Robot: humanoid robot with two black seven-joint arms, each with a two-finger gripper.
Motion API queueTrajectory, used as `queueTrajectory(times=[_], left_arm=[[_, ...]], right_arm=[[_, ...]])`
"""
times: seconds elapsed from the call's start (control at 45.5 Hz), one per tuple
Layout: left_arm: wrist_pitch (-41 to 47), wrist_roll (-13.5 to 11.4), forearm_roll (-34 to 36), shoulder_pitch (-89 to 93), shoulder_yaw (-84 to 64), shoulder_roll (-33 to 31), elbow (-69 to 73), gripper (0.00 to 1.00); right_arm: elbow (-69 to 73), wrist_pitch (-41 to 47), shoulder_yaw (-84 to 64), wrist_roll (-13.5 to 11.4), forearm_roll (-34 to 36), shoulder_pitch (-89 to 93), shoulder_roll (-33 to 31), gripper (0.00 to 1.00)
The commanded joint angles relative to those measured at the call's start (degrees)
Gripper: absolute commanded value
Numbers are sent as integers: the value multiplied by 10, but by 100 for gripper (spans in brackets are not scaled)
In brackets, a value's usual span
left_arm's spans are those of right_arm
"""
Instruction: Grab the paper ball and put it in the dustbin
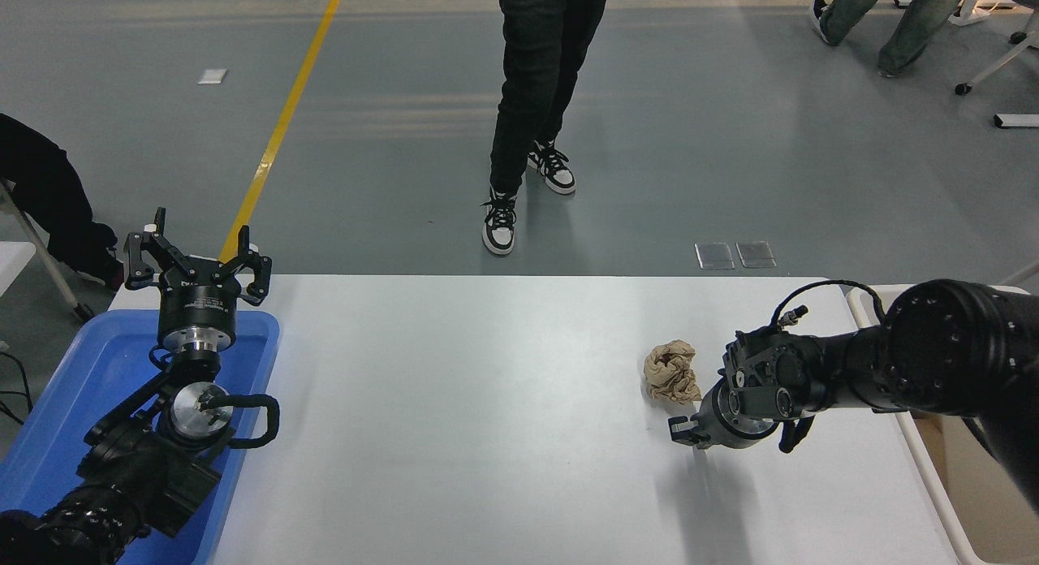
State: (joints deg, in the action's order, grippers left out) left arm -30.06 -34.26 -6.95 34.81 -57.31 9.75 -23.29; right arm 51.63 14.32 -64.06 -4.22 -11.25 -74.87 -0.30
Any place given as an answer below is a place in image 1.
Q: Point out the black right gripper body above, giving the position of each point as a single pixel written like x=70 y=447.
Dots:
x=714 y=419

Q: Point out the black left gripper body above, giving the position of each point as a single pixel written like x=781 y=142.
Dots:
x=199 y=301

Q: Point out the tan paper ball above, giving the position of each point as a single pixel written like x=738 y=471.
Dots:
x=672 y=370

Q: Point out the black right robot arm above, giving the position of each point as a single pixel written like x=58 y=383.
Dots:
x=941 y=346

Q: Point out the seated person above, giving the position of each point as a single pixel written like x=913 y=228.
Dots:
x=49 y=200

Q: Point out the small white side table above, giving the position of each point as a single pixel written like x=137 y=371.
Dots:
x=12 y=260

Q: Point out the blue plastic tray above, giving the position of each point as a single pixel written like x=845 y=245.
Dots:
x=81 y=386

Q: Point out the clear floor plate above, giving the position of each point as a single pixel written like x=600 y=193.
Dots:
x=756 y=254
x=715 y=256

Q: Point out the white paper scrap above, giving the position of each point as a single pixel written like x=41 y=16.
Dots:
x=212 y=76

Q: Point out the large pale bin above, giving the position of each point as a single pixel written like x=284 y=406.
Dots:
x=950 y=488

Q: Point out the standing person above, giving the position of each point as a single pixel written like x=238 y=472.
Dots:
x=528 y=78

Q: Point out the white bar on floor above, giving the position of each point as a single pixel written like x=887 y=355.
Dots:
x=1016 y=120

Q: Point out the walking person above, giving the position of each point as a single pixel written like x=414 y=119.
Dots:
x=917 y=21

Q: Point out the white office chair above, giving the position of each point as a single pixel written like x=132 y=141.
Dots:
x=994 y=66

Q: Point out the white office chair base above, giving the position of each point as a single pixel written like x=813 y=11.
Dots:
x=986 y=9

